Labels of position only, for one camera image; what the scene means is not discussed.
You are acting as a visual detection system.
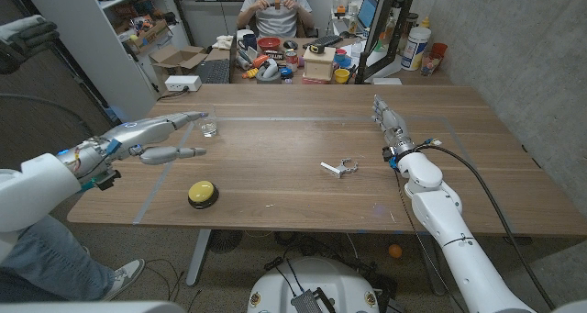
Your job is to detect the open empty cardboard box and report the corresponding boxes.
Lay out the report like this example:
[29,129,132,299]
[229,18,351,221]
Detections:
[149,44,208,75]

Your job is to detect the black desktop keyboard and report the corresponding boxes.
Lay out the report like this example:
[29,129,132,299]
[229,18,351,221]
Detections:
[301,33,344,50]

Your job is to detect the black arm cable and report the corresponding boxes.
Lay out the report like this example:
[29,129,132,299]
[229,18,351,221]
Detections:
[0,93,96,136]
[412,138,557,312]

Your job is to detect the black keyboard beside cardboard box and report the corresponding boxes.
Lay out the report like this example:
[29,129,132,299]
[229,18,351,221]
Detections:
[194,58,231,84]

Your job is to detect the grey table leg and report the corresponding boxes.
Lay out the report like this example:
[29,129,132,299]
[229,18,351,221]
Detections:
[415,233,448,297]
[185,229,213,288]

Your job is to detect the cardboard box with clutter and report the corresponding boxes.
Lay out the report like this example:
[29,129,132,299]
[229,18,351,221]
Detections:
[126,18,171,53]

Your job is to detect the black and white glove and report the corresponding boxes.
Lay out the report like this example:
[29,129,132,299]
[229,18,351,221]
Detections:
[0,14,61,75]

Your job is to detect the white folded cloth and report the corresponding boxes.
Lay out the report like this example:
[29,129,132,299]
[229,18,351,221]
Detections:
[211,34,236,51]

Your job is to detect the orange hand tool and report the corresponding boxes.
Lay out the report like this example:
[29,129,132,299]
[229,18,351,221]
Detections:
[241,53,271,80]

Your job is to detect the standing person blue jeans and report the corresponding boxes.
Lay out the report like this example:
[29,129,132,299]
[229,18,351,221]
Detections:
[0,214,146,303]

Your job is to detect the clear glass cup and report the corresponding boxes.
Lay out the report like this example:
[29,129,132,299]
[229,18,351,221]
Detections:
[196,106,219,139]

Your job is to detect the white power strip box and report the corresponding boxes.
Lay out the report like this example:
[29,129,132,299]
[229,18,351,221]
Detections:
[163,74,203,93]

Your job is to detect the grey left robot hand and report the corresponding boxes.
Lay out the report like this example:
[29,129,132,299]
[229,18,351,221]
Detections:
[57,110,210,193]

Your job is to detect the yellow button black base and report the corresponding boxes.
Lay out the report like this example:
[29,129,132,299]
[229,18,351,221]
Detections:
[187,180,220,210]

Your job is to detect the round black floor fan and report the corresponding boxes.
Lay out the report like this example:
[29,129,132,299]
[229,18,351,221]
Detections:
[207,229,244,255]

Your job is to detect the seated person grey t-shirt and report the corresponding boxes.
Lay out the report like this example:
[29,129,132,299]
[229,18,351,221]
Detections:
[236,0,316,39]

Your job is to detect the printed drinking glass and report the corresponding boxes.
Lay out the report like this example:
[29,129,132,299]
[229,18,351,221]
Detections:
[419,50,442,77]

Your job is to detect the grey finned module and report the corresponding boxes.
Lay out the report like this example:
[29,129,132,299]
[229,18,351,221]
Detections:
[290,287,337,313]

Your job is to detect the dark glass jar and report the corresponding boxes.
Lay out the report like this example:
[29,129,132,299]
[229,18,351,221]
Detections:
[404,11,420,41]

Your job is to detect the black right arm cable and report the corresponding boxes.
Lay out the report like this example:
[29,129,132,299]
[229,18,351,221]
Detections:
[412,138,557,312]

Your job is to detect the white shelf unit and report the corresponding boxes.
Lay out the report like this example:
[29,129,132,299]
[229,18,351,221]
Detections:
[17,0,192,125]

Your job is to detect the grey round holder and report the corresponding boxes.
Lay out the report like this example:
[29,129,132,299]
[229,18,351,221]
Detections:
[254,57,282,84]

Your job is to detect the white plastic canister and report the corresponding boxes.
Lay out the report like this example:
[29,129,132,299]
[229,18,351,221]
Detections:
[400,26,433,72]

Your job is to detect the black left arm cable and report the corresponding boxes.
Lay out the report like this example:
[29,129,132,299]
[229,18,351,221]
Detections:
[0,93,96,136]

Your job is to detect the white robot torso edge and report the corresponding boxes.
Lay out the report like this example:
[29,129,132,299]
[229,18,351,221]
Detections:
[0,300,185,313]

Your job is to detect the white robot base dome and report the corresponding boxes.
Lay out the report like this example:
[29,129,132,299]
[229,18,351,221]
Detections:
[247,256,381,313]

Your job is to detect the red labelled tin can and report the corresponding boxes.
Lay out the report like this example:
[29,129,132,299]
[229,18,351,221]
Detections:
[284,49,300,73]

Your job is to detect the silver metal bracket part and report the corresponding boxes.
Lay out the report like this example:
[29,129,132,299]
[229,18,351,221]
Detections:
[319,158,360,179]

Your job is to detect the red bowl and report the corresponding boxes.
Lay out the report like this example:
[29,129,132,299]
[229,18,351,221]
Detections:
[256,36,282,53]

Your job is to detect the black computer monitor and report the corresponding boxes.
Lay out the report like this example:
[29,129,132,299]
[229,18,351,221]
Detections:
[355,0,414,84]

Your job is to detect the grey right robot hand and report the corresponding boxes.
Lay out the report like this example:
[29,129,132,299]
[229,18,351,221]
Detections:
[371,95,416,161]

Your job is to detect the open laptop blue screen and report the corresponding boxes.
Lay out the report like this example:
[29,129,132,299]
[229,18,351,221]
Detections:
[356,0,380,29]

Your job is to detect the small wooden drawer box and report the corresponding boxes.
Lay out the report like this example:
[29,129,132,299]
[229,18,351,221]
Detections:
[302,45,338,82]

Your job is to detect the navy blue mug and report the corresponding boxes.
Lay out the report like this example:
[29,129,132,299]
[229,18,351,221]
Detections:
[237,32,259,51]

